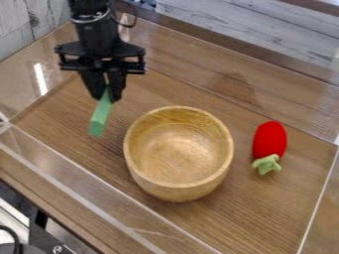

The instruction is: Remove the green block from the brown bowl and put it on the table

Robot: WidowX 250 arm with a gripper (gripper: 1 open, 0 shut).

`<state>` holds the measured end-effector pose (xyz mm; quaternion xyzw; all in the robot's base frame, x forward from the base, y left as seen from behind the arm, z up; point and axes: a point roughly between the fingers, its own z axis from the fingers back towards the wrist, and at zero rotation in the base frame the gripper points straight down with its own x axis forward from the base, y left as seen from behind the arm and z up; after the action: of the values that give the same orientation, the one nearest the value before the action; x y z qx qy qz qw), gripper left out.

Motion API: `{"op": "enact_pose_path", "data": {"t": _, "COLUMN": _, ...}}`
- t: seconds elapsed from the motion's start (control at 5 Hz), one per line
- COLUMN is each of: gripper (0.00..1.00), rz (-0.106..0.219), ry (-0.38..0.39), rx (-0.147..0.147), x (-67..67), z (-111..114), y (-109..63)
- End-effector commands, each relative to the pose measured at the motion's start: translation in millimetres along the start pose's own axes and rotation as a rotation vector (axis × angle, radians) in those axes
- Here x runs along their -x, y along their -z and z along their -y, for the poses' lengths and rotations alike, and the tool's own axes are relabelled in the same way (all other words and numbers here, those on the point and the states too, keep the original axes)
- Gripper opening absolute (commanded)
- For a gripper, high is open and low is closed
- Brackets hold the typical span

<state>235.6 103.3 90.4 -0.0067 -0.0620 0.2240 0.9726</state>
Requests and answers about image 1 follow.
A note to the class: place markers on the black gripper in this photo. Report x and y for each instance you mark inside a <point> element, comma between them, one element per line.
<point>102,51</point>

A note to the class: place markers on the green rectangular block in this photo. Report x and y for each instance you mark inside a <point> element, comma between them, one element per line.
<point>101,114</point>

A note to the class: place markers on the black table leg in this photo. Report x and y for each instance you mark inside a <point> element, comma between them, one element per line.
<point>42,219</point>

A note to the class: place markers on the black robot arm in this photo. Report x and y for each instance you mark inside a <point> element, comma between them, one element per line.
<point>95,9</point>

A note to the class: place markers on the brown wooden bowl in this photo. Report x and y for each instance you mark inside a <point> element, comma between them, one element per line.
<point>178,149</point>

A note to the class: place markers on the red plush strawberry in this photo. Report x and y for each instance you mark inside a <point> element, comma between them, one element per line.
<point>269,147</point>

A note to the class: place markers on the clear acrylic tray wall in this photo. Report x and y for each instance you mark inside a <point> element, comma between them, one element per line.
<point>115,223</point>

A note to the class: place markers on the clear acrylic corner bracket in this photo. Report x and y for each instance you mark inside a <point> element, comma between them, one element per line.
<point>122,28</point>

